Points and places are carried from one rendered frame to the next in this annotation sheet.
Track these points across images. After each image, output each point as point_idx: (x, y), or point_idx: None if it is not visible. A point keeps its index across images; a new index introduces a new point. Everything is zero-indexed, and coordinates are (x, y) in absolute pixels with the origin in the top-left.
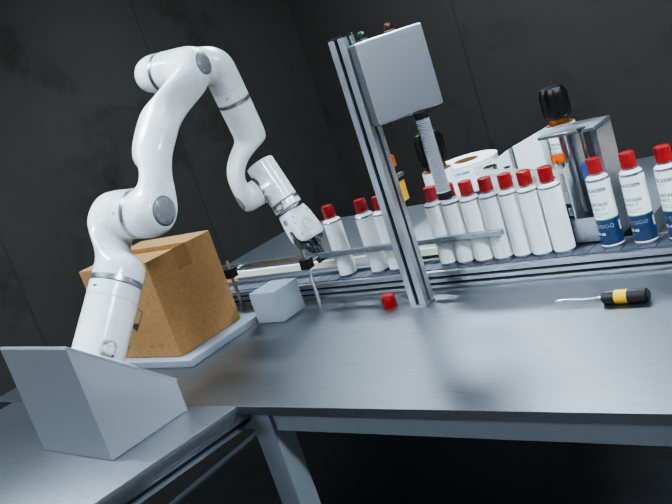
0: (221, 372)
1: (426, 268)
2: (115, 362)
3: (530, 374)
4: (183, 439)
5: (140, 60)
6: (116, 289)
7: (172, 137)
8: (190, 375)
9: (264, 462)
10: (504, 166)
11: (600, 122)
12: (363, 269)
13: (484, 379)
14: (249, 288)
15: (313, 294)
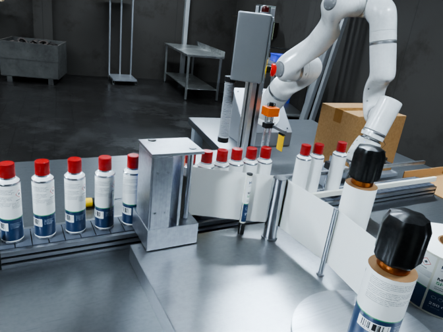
0: (272, 158)
1: None
2: (237, 106)
3: (92, 169)
4: (213, 140)
5: None
6: (266, 89)
7: (314, 40)
8: (287, 156)
9: None
10: (316, 210)
11: (143, 145)
12: (327, 197)
13: (113, 166)
14: (389, 181)
15: None
